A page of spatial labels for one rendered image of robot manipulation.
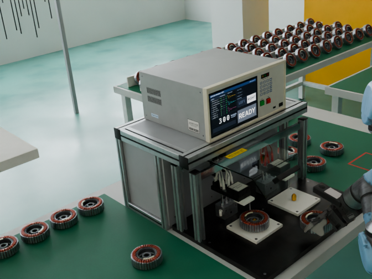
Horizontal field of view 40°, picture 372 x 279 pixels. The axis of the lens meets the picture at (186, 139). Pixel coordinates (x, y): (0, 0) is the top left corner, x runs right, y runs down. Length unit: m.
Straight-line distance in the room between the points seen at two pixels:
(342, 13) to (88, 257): 4.26
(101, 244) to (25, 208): 1.96
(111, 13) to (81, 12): 0.58
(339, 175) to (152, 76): 0.96
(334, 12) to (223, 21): 1.24
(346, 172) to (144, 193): 0.93
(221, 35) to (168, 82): 4.19
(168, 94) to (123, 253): 0.61
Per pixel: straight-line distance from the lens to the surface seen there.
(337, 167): 2.44
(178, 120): 1.92
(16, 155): 1.72
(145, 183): 2.02
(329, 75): 5.84
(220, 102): 1.81
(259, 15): 5.98
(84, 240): 2.04
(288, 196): 2.13
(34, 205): 3.92
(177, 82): 1.85
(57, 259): 1.97
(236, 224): 1.96
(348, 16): 5.58
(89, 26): 8.83
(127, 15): 9.24
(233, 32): 5.90
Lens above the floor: 1.87
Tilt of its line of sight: 24 degrees down
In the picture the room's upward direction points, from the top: 5 degrees counter-clockwise
